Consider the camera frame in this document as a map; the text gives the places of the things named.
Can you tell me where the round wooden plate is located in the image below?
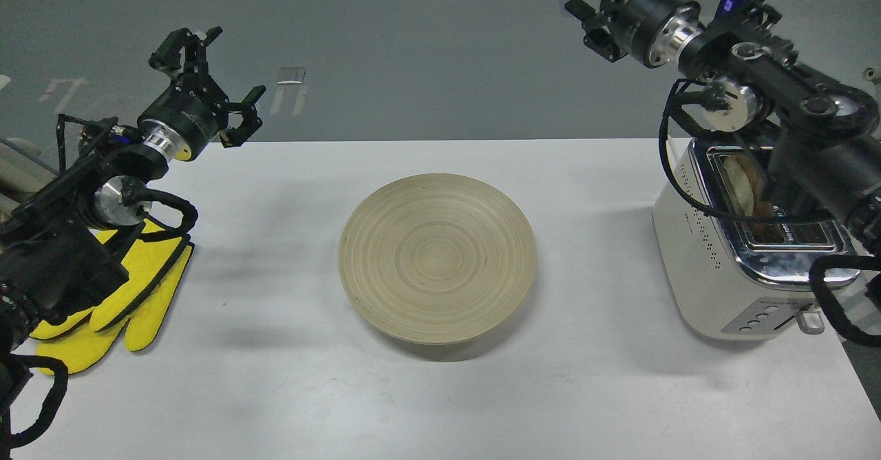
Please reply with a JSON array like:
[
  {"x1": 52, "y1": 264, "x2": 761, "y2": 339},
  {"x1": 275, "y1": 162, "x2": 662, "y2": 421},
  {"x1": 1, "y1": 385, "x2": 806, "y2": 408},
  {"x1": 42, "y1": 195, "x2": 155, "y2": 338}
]
[{"x1": 339, "y1": 174, "x2": 538, "y2": 345}]

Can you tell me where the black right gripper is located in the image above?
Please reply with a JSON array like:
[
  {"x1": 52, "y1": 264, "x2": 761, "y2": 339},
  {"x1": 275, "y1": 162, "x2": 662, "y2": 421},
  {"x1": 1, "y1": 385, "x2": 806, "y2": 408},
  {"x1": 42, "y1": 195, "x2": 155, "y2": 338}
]
[{"x1": 564, "y1": 0, "x2": 701, "y2": 68}]

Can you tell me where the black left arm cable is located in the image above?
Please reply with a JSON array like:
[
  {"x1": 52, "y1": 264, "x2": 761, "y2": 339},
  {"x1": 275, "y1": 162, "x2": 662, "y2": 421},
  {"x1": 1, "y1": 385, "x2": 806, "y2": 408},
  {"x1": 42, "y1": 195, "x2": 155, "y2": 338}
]
[{"x1": 0, "y1": 355, "x2": 70, "y2": 450}]

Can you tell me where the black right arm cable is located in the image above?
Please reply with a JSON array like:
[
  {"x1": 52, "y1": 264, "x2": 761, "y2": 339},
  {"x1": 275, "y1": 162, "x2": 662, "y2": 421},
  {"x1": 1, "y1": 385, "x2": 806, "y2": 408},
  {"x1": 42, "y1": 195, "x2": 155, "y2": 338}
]
[{"x1": 658, "y1": 78, "x2": 837, "y2": 227}]

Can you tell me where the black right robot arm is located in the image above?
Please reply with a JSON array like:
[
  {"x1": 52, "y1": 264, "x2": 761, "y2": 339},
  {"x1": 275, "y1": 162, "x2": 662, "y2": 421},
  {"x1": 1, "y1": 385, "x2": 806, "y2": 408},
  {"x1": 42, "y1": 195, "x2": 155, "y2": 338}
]
[{"x1": 564, "y1": 0, "x2": 879, "y2": 256}]

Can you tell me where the yellow oven mitt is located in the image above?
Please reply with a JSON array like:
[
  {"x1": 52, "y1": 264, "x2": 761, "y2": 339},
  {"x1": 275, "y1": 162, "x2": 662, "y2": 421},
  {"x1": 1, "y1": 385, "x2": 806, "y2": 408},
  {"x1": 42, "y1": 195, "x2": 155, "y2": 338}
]
[{"x1": 30, "y1": 236, "x2": 195, "y2": 373}]

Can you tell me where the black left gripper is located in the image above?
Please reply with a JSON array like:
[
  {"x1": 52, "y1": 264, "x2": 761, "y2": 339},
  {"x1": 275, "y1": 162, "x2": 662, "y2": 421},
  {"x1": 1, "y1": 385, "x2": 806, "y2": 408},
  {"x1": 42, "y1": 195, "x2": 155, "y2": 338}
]
[{"x1": 136, "y1": 26, "x2": 266, "y2": 162}]

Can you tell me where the slice of bread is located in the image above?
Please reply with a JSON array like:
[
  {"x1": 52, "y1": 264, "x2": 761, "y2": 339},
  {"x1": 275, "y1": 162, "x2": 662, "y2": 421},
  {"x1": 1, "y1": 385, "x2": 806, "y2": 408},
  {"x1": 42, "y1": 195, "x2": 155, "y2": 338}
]
[{"x1": 723, "y1": 154, "x2": 777, "y2": 218}]

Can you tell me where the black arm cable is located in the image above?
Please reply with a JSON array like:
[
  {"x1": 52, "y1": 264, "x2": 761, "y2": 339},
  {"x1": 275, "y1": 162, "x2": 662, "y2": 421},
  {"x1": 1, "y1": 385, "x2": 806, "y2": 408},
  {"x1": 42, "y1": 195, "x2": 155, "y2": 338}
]
[
  {"x1": 0, "y1": 355, "x2": 70, "y2": 450},
  {"x1": 658, "y1": 78, "x2": 837, "y2": 227}
]

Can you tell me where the white chrome toaster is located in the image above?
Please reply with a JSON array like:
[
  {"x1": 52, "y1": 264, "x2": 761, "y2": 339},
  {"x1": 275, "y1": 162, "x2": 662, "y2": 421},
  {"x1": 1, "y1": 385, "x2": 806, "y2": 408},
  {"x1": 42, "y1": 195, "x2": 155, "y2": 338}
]
[{"x1": 652, "y1": 139, "x2": 856, "y2": 341}]

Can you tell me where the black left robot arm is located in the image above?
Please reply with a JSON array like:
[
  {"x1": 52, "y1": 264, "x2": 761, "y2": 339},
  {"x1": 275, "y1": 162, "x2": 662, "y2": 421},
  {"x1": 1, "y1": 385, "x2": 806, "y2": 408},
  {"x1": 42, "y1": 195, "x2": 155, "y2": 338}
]
[{"x1": 2, "y1": 27, "x2": 266, "y2": 353}]

